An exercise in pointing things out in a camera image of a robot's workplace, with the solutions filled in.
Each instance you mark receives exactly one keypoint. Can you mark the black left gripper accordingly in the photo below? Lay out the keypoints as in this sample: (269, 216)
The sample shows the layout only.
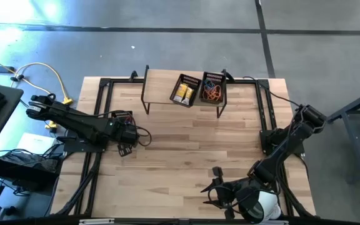
(127, 132)

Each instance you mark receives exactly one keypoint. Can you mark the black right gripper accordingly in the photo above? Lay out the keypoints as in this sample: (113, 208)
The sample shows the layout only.
(234, 190)

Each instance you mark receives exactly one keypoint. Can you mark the yellow green crayon box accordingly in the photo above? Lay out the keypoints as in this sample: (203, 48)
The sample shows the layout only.
(188, 96)
(180, 92)

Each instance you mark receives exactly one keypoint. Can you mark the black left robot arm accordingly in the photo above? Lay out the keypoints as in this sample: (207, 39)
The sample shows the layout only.
(73, 122)

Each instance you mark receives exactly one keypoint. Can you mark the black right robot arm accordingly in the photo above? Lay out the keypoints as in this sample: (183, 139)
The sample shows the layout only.
(289, 140)

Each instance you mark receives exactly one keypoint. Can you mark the white box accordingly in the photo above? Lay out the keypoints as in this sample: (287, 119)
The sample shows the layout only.
(36, 142)

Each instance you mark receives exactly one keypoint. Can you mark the black side table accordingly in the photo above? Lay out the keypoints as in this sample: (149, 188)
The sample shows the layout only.
(2, 109)

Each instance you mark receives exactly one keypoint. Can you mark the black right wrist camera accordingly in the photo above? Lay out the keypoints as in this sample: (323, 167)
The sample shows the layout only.
(218, 172)

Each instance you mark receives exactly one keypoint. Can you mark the white cylindrical camera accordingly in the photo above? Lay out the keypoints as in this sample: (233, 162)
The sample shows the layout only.
(266, 204)

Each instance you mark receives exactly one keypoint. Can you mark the black metal table frame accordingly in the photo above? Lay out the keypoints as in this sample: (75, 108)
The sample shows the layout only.
(105, 93)

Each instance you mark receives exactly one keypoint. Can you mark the wooden shelf with black frame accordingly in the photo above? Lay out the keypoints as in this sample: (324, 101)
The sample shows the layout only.
(159, 87)

